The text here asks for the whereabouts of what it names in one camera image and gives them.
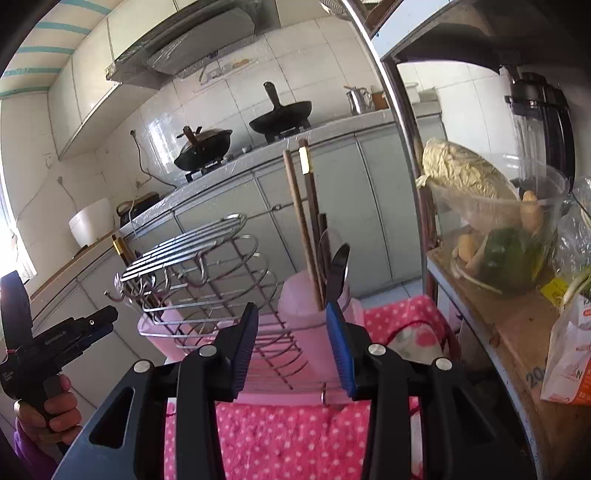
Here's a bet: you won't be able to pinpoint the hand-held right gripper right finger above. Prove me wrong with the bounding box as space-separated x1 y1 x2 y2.
324 302 539 480

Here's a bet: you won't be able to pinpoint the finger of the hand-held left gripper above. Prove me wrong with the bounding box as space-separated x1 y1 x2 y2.
64 322 115 364
75 305 119 331

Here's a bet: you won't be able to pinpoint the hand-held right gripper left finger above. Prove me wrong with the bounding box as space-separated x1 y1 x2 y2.
51 302 260 480

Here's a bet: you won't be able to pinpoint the pink plastic utensil cup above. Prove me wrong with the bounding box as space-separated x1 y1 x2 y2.
277 270 366 387

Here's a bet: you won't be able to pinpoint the dark chopstick with gold band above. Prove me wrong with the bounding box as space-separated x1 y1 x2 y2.
112 233 136 267
297 138 328 296

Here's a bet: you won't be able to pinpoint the light wooden chopstick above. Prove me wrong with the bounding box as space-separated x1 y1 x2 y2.
282 150 324 311

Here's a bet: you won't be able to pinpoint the person's left forearm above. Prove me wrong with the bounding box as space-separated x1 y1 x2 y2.
11 429 63 480

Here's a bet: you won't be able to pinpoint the person's left hand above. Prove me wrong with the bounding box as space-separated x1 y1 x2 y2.
14 374 85 448

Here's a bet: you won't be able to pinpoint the pink plastic drip tray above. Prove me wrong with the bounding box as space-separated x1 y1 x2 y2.
137 295 371 408

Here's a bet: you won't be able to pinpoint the black spoon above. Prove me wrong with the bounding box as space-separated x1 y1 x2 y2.
328 243 352 299

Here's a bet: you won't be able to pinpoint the white rice cooker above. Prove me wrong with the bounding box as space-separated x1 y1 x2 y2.
68 198 116 248

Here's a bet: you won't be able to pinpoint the pink polka dot blanket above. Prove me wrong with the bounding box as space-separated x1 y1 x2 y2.
163 295 457 480

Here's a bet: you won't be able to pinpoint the black countertop appliance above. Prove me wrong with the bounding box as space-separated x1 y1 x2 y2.
115 193 161 228

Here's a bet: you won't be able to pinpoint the metal spoon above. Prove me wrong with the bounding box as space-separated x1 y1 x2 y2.
318 227 347 296

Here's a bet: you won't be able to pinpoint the plain dark chopstick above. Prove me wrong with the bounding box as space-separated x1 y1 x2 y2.
317 212 330 259

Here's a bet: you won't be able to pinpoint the shelf unit with wooden board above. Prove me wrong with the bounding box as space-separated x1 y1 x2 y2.
342 0 591 480

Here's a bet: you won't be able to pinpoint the lower kitchen cabinets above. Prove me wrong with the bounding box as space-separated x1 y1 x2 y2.
28 113 445 418

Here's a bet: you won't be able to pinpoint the kitchen cabinets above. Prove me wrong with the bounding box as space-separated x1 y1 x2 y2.
45 0 280 161
28 113 445 418

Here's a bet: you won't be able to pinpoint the green vegetable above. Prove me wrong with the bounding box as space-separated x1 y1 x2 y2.
477 227 547 292

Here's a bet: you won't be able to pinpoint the black wok with lid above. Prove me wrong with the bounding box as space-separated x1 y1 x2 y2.
173 125 234 172

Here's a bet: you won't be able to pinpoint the gas stove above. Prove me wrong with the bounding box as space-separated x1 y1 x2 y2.
184 117 315 182

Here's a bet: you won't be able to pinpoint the napa cabbage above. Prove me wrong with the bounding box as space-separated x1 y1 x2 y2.
415 137 521 202

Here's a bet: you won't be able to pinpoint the orange and white paper packet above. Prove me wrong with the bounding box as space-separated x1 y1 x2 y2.
539 295 591 408

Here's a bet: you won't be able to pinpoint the upper kitchen cabinets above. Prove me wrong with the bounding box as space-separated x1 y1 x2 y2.
45 0 280 161

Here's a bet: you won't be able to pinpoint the black frying pan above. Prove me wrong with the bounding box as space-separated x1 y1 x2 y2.
249 81 313 136

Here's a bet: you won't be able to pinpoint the green onion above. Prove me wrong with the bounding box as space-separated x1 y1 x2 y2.
560 269 591 306

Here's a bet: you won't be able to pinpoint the steel kettle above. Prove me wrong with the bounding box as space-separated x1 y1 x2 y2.
344 85 373 116

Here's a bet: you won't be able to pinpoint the clear plastic bag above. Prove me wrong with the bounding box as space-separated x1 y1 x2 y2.
549 177 591 297

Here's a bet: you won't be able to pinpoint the clear plastic bowl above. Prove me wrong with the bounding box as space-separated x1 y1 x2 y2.
426 154 572 297

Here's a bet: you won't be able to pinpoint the range hood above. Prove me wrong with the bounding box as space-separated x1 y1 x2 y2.
104 6 258 89

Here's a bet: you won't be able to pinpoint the black blender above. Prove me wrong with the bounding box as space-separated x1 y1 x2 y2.
503 65 576 186

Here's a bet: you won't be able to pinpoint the metal wire dish rack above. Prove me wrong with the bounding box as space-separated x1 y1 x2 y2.
103 202 357 408

